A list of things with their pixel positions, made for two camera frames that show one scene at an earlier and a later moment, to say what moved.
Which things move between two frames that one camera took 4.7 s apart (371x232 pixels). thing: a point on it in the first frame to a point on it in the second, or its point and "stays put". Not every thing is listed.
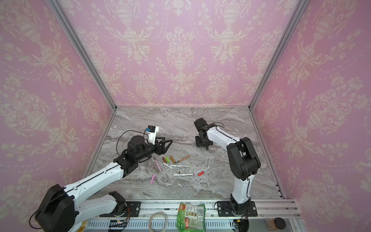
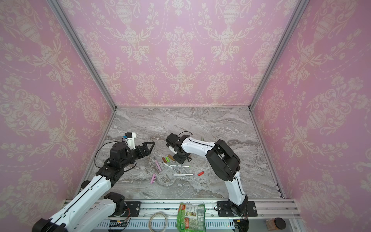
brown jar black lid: [275, 224] stays put
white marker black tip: [178, 171] stays put
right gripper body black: [200, 143] to [179, 159]
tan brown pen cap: [172, 159] stays put
